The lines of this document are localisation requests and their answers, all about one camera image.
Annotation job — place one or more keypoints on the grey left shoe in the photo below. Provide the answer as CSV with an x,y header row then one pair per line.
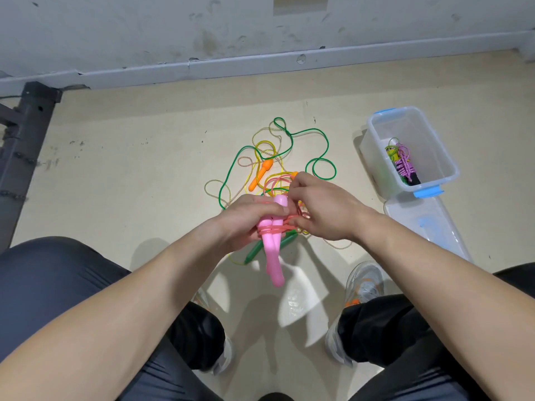
x,y
221,351

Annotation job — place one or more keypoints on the person's right hand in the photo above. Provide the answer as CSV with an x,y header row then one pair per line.
x,y
330,209

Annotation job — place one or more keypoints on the grey right shoe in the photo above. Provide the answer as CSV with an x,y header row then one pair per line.
x,y
361,284

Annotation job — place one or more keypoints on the clear plastic box lid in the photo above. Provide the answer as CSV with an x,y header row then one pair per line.
x,y
439,225

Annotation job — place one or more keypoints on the person's left forearm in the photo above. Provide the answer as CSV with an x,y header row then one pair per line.
x,y
100,321

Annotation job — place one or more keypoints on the black shorts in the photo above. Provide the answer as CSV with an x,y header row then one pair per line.
x,y
42,279

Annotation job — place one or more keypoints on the person's right forearm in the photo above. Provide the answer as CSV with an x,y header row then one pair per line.
x,y
460,305

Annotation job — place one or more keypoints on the clear storage box blue latches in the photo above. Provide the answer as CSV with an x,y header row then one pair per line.
x,y
435,154

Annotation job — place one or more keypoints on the grey shoe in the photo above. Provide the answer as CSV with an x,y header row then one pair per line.
x,y
221,351
361,284

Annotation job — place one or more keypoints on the small wooden wall block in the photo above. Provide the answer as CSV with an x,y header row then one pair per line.
x,y
301,2

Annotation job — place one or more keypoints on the black metal rack frame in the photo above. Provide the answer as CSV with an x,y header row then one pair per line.
x,y
21,154

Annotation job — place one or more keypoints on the person's left hand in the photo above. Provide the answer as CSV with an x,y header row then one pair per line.
x,y
242,219

